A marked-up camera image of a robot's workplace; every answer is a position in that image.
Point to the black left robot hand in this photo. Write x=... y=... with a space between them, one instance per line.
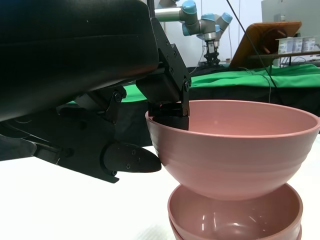
x=62 y=62

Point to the pink plastic bowl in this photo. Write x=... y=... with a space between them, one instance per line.
x=225 y=215
x=174 y=233
x=237 y=162

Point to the black industrial arm gripper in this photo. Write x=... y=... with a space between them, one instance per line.
x=212 y=53

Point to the grey blue industrial robot arm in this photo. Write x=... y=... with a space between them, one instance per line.
x=192 y=25

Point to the green cloth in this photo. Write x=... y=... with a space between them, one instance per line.
x=250 y=77

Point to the tilted brown wooden board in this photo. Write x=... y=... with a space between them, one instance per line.
x=252 y=45

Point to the white yoghurt cup pack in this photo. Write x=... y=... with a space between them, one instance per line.
x=297 y=45

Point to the brown wooden shelf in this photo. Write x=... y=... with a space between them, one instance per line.
x=300 y=55

